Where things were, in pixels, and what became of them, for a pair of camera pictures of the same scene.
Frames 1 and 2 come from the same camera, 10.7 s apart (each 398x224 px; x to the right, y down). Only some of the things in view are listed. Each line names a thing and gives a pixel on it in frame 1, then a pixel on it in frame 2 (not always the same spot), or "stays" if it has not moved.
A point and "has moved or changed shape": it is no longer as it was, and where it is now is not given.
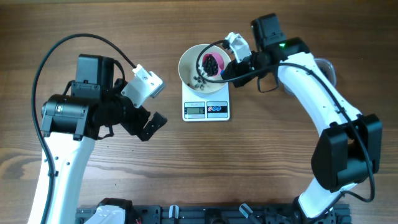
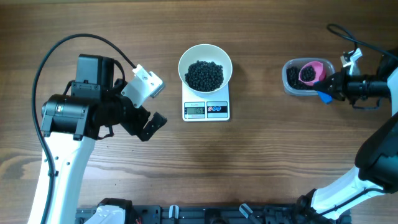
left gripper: x=135 y=126 stays
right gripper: x=232 y=66 → x=338 y=90
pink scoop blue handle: x=219 y=60 has moved or changed shape
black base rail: x=221 y=214 stays
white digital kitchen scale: x=198 y=107 stays
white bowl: x=199 y=68 stays
